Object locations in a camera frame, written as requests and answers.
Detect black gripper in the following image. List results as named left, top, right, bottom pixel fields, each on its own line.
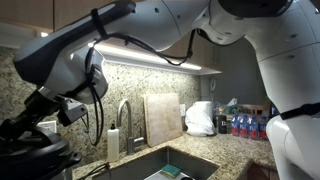
left=0, top=90, right=64, bottom=140

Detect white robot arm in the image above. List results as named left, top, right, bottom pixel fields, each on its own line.
left=0, top=0, right=320, bottom=180

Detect white soap dispenser bottle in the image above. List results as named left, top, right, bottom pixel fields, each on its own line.
left=107, top=124, right=119, bottom=162

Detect wooden upper cabinets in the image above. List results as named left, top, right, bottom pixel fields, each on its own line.
left=0, top=0, right=223, bottom=76

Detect brushed steel kitchen faucet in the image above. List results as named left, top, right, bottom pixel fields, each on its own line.
left=116, top=99, right=145, bottom=155

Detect under cabinet light strip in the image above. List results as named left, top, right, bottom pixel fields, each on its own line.
left=89, top=43, right=201, bottom=71

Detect stainless steel kitchen sink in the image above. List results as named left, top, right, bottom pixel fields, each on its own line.
left=92, top=147, right=219, bottom=180

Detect wooden cutting board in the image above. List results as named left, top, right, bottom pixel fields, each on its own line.
left=144, top=93, right=183, bottom=147

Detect green dish sponge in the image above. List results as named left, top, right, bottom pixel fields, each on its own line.
left=161, top=164, right=181, bottom=178

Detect white plastic bag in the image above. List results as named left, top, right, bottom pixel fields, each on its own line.
left=185, top=106, right=214, bottom=137

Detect white paper towel roll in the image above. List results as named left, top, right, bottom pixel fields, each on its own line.
left=194, top=101, right=213, bottom=118

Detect tissue box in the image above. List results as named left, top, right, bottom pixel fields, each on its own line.
left=215, top=98, right=244, bottom=115

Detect white wall outlet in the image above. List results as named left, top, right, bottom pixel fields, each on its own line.
left=38, top=121, right=57, bottom=133

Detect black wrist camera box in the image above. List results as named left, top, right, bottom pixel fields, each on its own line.
left=57, top=101, right=87, bottom=127

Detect black cooker power cord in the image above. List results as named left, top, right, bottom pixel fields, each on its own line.
left=78, top=162, right=112, bottom=180

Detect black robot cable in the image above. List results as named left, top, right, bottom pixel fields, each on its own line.
left=68, top=8, right=198, bottom=148

